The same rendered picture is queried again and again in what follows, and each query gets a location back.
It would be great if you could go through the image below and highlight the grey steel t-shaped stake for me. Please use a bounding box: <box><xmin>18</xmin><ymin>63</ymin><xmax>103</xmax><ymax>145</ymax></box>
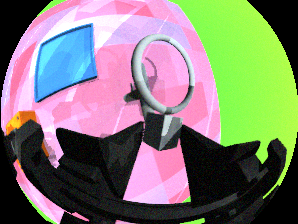
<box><xmin>122</xmin><ymin>63</ymin><xmax>154</xmax><ymax>123</ymax></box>

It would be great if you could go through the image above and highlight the grey metal ring with small tab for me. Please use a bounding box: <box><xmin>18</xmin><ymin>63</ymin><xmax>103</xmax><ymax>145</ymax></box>
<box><xmin>130</xmin><ymin>34</ymin><xmax>196</xmax><ymax>151</ymax></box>

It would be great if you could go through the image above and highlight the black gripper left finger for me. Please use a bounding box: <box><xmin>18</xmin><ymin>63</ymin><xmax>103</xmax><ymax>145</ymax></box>
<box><xmin>56</xmin><ymin>121</ymin><xmax>145</xmax><ymax>200</ymax></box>

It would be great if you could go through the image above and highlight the blue tray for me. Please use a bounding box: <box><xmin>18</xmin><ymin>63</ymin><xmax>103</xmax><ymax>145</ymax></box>
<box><xmin>33</xmin><ymin>23</ymin><xmax>97</xmax><ymax>104</ymax></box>

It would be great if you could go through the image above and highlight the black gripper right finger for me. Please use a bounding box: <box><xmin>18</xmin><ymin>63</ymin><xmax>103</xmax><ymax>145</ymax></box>
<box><xmin>180</xmin><ymin>124</ymin><xmax>261</xmax><ymax>201</ymax></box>

